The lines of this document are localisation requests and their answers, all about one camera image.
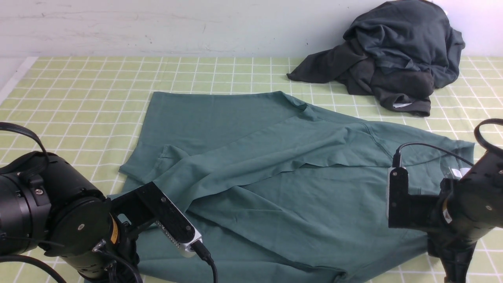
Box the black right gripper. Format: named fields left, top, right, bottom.
left=428, top=178, right=502, bottom=283

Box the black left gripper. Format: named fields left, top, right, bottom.
left=45, top=197, right=140, bottom=283

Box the green long-sleeved shirt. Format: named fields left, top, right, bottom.
left=119, top=92, right=474, bottom=283

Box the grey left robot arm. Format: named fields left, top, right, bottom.
left=1, top=152, right=142, bottom=283

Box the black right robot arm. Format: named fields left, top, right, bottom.
left=428, top=152, right=502, bottom=283

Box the green checkered tablecloth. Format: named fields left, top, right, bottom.
left=0, top=57, right=503, bottom=283

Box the dark grey crumpled sweatshirt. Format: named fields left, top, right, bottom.
left=343, top=0, right=465, bottom=88

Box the dark brown crumpled garment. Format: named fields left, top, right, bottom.
left=287, top=39, right=434, bottom=118

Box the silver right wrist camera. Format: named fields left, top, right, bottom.
left=386, top=167, right=447, bottom=233

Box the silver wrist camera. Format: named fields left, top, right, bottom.
left=111, top=182, right=209, bottom=259
left=386, top=167, right=447, bottom=233

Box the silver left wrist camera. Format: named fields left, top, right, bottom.
left=111, top=182, right=209, bottom=259

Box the black right camera cable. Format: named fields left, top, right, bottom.
left=392, top=119, right=503, bottom=168

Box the black camera cable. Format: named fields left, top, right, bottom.
left=0, top=122, right=218, bottom=283
left=392, top=119, right=503, bottom=168

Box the black left camera cable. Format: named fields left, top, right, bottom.
left=0, top=122, right=218, bottom=283

